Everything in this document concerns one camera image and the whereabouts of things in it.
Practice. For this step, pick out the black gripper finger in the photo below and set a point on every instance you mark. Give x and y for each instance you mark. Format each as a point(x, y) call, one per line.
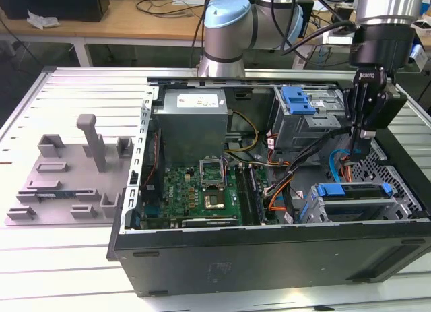
point(353, 106)
point(370, 115)

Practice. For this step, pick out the hard disk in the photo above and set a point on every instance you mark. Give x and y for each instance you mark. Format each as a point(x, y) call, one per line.
point(331, 190)

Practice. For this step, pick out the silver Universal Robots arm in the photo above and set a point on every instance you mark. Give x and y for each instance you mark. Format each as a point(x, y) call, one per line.
point(229, 32)

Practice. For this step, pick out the silver disk bay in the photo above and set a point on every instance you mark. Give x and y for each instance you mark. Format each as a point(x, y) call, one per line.
point(314, 211)

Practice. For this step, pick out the small black speaker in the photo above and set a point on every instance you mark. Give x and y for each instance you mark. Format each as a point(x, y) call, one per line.
point(341, 13)

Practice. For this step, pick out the blue plastic drive latch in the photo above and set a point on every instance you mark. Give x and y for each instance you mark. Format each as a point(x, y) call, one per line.
point(296, 101)

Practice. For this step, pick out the metal optical drive cage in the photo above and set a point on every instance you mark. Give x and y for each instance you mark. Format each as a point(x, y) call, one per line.
point(296, 130)

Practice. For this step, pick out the upright black box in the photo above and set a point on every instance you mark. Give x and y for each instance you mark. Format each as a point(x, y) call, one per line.
point(307, 12)

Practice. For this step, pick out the installed RAM stick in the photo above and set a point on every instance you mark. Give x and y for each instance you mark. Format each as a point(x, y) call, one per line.
point(256, 197)

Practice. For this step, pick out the black RAM slot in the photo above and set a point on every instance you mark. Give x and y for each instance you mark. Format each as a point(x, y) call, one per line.
point(243, 197)

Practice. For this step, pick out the metal locking lever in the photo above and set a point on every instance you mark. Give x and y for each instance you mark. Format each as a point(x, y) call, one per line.
point(224, 172)

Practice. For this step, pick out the grey power supply unit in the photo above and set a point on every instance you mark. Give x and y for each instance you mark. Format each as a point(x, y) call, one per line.
point(188, 130)

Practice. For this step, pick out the CPU socket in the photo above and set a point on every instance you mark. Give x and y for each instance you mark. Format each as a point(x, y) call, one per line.
point(213, 201)

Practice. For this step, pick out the black PC case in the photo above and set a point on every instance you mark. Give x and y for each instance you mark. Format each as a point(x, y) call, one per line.
point(269, 265)

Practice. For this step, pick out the black graphics card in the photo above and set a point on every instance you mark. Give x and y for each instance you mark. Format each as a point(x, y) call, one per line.
point(210, 222)

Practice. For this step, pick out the green motherboard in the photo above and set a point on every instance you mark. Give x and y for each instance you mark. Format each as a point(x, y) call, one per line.
point(178, 190)

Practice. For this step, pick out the wooden desk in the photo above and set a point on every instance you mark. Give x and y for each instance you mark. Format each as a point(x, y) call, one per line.
point(118, 25)

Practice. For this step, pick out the grey parts rack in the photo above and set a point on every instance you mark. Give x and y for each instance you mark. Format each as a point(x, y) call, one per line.
point(67, 177)

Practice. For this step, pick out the RAM stick on rack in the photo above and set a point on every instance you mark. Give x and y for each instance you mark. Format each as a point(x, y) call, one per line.
point(67, 193)

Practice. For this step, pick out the large black box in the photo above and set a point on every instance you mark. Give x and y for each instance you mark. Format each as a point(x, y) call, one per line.
point(50, 2)

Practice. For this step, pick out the crumpled white plastic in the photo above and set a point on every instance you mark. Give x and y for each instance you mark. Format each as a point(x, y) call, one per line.
point(42, 20)

